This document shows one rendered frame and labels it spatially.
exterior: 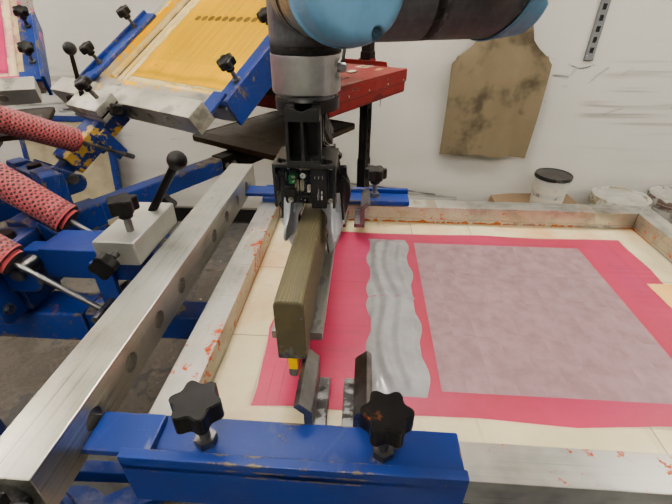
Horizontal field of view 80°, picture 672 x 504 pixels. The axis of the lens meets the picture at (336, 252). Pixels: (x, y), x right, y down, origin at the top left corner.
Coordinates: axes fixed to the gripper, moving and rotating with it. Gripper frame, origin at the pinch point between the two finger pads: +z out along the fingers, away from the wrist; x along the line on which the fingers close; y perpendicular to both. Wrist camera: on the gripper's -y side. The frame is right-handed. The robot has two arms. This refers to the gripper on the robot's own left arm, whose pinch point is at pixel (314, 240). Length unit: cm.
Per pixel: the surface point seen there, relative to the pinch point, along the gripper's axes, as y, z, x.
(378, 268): -7.2, 9.3, 9.8
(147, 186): -47, 13, -51
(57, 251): 3.2, 1.5, -36.6
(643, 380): 13.8, 9.6, 41.1
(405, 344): 10.2, 9.3, 13.0
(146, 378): -59, 106, -81
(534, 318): 3.4, 9.7, 31.9
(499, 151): -192, 48, 88
